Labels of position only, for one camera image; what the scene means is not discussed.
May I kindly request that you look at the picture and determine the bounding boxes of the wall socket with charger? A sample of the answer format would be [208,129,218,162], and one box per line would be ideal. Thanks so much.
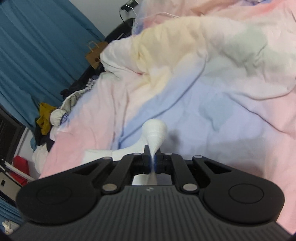
[120,0,138,12]

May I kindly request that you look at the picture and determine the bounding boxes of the mustard yellow garment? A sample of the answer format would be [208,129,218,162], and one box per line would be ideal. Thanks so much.
[36,102,57,136]

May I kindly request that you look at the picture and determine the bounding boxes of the white sweatpants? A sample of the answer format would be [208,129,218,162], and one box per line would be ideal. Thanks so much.
[81,119,167,185]

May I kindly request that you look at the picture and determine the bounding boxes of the white clothes pile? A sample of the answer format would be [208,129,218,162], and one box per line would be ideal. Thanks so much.
[32,75,98,174]

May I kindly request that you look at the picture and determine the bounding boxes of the brown paper bag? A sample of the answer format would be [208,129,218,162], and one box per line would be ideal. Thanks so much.
[85,41,108,69]

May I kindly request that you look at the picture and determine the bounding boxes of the pastel tie-dye duvet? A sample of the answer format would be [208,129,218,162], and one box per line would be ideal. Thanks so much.
[41,1,295,232]

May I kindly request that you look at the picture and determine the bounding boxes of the blue curtain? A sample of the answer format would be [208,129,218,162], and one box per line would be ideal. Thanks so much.
[1,1,104,129]

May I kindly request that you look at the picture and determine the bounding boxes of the red cloth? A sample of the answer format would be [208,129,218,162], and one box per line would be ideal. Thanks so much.
[9,156,30,186]

